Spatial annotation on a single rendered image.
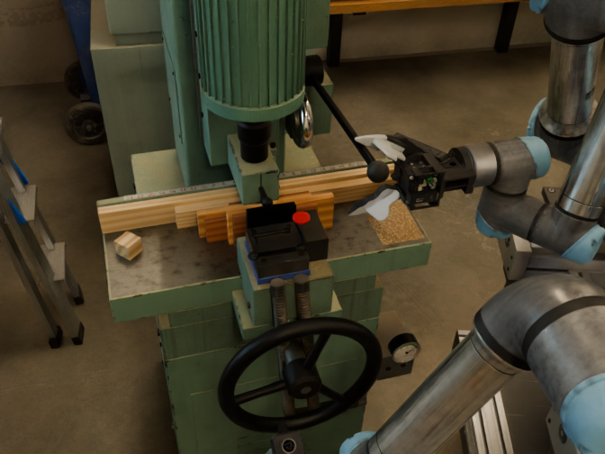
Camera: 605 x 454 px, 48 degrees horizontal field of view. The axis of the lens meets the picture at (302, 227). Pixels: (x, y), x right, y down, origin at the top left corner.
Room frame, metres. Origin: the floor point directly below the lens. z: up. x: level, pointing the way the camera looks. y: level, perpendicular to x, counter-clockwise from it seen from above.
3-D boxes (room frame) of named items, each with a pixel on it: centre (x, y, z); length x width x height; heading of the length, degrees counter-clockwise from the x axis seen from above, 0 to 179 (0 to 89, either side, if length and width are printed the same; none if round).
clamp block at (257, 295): (0.84, 0.03, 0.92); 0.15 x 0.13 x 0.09; 108
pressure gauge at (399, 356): (0.90, -0.22, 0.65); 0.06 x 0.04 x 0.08; 108
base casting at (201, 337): (1.14, 0.13, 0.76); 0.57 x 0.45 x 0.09; 18
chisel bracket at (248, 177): (1.05, 0.10, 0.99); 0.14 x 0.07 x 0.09; 18
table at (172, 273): (0.93, 0.06, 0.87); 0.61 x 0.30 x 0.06; 108
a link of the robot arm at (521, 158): (0.98, -0.36, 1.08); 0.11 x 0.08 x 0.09; 108
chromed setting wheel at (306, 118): (1.19, 0.01, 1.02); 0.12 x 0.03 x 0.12; 18
